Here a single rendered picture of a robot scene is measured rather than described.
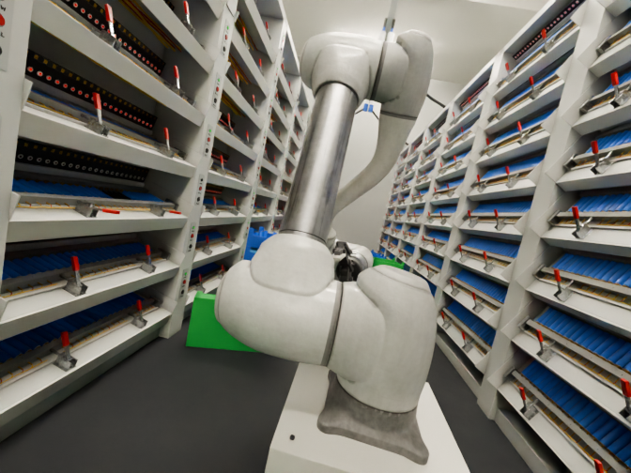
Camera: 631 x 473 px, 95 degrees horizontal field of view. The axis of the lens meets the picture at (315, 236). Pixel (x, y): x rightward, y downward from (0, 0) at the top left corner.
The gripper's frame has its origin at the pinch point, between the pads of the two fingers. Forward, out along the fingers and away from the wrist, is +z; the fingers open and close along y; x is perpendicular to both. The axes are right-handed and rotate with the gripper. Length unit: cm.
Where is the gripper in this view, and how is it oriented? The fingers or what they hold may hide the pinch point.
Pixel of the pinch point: (333, 286)
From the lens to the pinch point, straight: 69.7
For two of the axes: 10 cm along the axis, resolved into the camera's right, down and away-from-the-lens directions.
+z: -3.1, 1.0, -9.5
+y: 0.2, -9.9, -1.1
